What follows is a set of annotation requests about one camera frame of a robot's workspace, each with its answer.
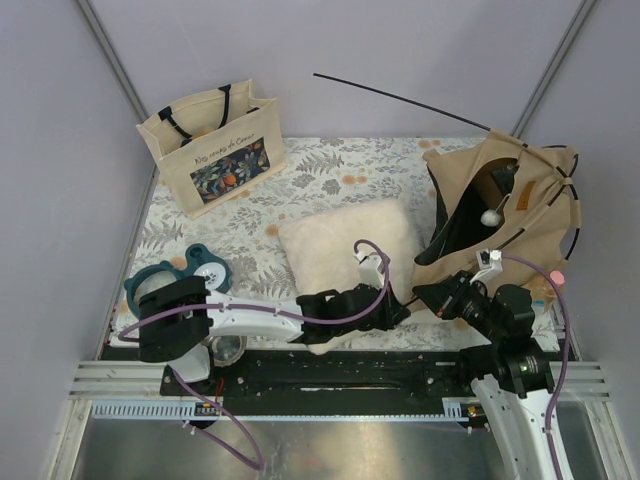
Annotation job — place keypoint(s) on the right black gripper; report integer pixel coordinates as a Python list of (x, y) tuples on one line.
[(443, 298)]

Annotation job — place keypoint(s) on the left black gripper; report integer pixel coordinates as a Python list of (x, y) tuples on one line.
[(392, 313)]

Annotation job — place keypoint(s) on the beige fabric pet tent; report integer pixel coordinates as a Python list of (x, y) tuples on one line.
[(531, 187)]

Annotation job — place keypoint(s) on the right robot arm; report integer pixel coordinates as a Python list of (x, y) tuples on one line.
[(510, 376)]

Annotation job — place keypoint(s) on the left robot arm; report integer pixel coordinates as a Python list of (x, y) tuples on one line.
[(177, 318)]

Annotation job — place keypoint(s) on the teal pet bowl stand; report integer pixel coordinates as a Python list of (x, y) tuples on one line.
[(199, 262)]

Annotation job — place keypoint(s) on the white toy ball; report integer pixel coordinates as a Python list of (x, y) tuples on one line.
[(491, 218)]

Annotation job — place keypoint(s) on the cream fluffy pillow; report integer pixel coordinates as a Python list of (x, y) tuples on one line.
[(319, 250)]

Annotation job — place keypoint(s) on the pink capped juice bottle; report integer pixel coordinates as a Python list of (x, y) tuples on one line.
[(542, 288)]

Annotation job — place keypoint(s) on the stainless steel bowl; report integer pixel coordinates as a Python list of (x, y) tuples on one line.
[(227, 350)]

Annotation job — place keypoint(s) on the floral patterned table mat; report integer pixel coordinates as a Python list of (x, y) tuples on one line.
[(385, 179)]

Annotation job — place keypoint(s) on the beige floral tote bag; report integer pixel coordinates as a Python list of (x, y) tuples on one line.
[(211, 146)]

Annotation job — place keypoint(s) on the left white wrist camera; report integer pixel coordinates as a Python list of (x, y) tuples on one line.
[(372, 270)]

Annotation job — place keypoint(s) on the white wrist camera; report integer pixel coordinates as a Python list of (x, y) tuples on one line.
[(489, 265), (372, 270)]

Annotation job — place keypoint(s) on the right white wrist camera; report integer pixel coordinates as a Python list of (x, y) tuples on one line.
[(489, 265)]

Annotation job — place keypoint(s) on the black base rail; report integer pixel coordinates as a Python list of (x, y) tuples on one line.
[(338, 384)]

